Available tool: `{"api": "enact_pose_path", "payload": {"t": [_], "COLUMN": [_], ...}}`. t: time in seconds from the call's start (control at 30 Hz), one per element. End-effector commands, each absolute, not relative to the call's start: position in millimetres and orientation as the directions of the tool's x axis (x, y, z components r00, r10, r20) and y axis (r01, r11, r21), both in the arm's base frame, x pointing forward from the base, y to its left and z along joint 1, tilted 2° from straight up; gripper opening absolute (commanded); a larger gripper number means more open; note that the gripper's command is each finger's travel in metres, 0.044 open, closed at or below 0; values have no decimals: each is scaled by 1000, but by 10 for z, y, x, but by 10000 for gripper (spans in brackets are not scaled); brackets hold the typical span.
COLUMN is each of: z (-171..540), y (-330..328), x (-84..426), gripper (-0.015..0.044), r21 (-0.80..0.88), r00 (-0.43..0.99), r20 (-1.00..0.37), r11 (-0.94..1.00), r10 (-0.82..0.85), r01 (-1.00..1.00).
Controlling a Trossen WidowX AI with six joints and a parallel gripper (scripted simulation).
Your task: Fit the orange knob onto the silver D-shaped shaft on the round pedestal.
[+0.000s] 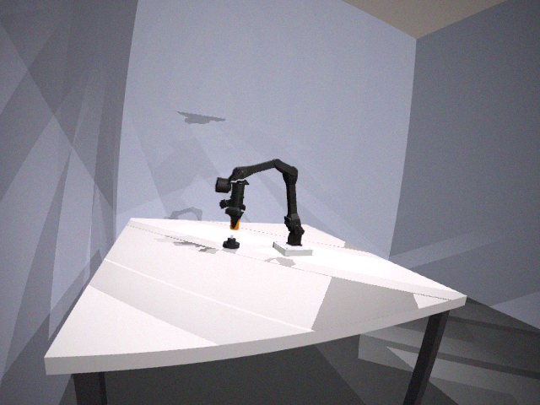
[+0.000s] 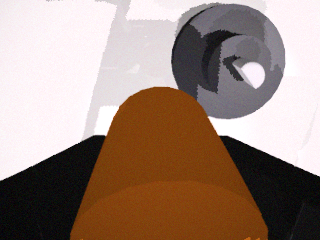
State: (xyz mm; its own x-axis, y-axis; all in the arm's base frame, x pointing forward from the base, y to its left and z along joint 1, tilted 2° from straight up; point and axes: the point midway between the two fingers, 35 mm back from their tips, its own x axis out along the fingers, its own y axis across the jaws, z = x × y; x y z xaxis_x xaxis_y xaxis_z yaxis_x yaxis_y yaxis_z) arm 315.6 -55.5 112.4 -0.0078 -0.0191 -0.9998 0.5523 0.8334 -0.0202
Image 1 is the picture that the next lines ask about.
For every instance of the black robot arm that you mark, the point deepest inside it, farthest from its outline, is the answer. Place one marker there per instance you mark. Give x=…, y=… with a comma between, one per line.
x=290, y=176

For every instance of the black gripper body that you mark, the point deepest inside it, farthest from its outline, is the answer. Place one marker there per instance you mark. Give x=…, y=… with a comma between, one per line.
x=237, y=205

